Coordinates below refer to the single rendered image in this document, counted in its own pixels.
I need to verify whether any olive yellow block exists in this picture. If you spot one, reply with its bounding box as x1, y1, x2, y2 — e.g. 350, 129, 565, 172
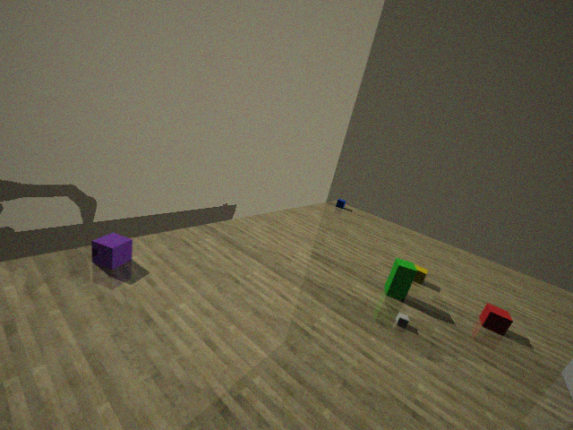
414, 265, 427, 285

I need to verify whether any green block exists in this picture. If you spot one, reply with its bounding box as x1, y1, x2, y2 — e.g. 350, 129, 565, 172
390, 258, 418, 287
385, 273, 411, 301

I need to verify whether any red block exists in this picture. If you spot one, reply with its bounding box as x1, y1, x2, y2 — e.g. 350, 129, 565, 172
480, 303, 513, 336

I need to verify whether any purple cube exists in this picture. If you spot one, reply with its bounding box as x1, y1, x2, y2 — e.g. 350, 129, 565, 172
91, 233, 133, 270

